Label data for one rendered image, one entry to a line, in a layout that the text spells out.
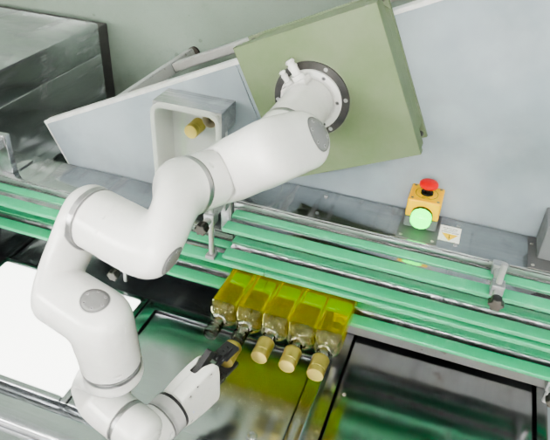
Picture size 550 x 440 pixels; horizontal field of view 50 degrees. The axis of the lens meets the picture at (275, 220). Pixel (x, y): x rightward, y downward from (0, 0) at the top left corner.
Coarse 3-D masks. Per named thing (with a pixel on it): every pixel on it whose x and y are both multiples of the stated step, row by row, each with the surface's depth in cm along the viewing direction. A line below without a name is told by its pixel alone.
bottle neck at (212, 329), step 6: (216, 318) 123; (222, 318) 123; (210, 324) 122; (216, 324) 122; (222, 324) 123; (204, 330) 121; (210, 330) 120; (216, 330) 121; (204, 336) 122; (210, 336) 122; (216, 336) 121
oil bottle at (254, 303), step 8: (256, 280) 131; (264, 280) 131; (272, 280) 131; (256, 288) 129; (264, 288) 129; (272, 288) 129; (248, 296) 127; (256, 296) 127; (264, 296) 127; (240, 304) 125; (248, 304) 125; (256, 304) 125; (264, 304) 125; (240, 312) 123; (248, 312) 123; (256, 312) 123; (240, 320) 123; (248, 320) 122; (256, 320) 122; (256, 328) 123
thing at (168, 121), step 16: (160, 112) 136; (176, 112) 140; (192, 112) 130; (208, 112) 129; (160, 128) 138; (176, 128) 142; (208, 128) 139; (160, 144) 139; (176, 144) 145; (192, 144) 143; (208, 144) 142; (160, 160) 141
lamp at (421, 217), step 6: (414, 210) 125; (420, 210) 123; (426, 210) 124; (414, 216) 123; (420, 216) 123; (426, 216) 123; (414, 222) 124; (420, 222) 123; (426, 222) 123; (420, 228) 124
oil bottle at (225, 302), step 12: (228, 276) 132; (240, 276) 132; (252, 276) 132; (228, 288) 129; (240, 288) 129; (216, 300) 125; (228, 300) 125; (240, 300) 127; (216, 312) 124; (228, 312) 124; (228, 324) 125
